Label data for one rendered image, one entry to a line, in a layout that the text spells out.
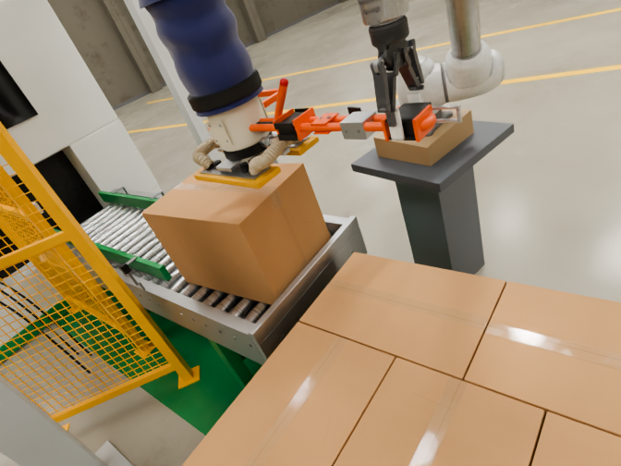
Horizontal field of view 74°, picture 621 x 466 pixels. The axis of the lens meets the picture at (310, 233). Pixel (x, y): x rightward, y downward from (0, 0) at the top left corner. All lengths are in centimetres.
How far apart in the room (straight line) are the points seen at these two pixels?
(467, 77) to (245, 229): 98
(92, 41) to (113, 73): 82
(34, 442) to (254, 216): 121
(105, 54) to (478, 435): 1203
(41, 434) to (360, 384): 128
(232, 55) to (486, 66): 93
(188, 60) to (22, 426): 145
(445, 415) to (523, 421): 18
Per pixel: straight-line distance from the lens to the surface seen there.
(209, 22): 121
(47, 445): 206
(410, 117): 90
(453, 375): 125
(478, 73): 170
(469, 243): 216
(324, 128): 105
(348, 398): 126
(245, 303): 170
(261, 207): 143
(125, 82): 1251
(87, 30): 1243
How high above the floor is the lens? 157
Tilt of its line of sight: 32 degrees down
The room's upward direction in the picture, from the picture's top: 22 degrees counter-clockwise
